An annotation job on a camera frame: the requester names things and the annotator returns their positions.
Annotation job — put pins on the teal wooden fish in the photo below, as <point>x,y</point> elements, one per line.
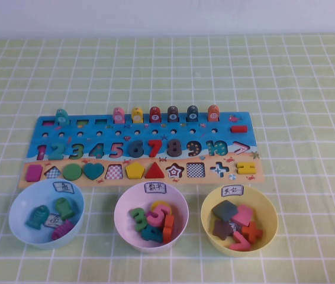
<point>38,217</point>

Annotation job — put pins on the red triangle piece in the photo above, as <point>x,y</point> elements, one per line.
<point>154,172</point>

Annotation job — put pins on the orange plus sign piece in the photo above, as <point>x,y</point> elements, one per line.
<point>251,231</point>

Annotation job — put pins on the dark grey square piece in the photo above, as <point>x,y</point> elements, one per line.
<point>224,210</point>

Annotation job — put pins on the pink bowl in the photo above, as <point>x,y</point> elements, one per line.
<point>126,233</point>

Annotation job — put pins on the pink number five piece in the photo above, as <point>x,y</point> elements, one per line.
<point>157,218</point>

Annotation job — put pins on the teal number four piece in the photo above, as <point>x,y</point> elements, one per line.
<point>152,234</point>

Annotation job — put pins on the paper label number characters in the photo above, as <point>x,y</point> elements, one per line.
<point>155,188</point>

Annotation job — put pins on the teal numbered fish peg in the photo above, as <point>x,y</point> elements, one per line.
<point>61,116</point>

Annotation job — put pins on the brown star piece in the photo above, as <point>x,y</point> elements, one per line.
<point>222,230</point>

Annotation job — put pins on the yellow bowl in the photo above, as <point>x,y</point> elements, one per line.
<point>268,230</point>

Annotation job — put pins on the orange number piece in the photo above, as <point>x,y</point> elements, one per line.
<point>169,226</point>

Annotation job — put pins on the green grid tablecloth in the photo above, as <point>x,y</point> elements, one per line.
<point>274,88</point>

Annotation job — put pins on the pink greater-than sign piece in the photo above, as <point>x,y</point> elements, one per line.
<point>240,241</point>

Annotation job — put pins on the small loose paper label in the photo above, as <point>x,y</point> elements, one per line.
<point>235,227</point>

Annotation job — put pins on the pink trapezoid piece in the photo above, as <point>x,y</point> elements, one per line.
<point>244,215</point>

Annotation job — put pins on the teal heart piece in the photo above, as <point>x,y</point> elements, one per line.
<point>93,170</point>

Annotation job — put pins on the green wooden fish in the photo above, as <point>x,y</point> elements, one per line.
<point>64,208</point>

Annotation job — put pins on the pink numbered fish peg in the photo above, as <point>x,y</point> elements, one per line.
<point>119,116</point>

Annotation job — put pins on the teal number two piece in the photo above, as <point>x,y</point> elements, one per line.
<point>56,148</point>

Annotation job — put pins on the dark grey numbered fish peg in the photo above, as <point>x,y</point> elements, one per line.
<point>192,114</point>

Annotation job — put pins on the yellow numbered fish peg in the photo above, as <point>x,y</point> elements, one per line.
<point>137,116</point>

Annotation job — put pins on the red minus sign piece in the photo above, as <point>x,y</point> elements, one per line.
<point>239,129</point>

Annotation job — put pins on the yellow equals sign piece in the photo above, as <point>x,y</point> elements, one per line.
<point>246,165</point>

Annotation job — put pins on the orange numbered fish peg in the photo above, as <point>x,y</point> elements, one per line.
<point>213,113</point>

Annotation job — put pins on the brown number eight piece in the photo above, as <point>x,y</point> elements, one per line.
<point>174,151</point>

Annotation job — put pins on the magenta rectangle piece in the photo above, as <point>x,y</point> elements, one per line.
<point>34,173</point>

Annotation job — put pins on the red numbered fish peg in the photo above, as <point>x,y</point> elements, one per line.
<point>155,115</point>

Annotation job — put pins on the blue wooden puzzle board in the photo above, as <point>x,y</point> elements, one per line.
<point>182,136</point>

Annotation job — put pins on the loose paper label fish character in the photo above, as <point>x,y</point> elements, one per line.
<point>52,221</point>

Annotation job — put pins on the light blue bowl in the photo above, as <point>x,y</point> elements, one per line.
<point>22,225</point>

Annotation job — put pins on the green number three piece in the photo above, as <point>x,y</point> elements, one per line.
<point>138,220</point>

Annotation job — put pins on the red number seven piece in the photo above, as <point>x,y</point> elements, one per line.
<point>156,143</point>

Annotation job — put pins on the yellow number piece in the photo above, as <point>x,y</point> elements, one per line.
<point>163,203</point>

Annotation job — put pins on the brown numbered fish peg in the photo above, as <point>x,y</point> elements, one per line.
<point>173,114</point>

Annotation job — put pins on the magenta wooden fish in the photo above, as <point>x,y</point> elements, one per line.
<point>62,230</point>

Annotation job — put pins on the yellow pentagon piece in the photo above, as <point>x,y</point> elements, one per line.
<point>135,171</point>

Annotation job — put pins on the green circle piece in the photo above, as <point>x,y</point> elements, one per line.
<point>72,171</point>

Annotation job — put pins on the dark grey number six piece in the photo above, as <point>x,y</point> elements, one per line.
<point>135,152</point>

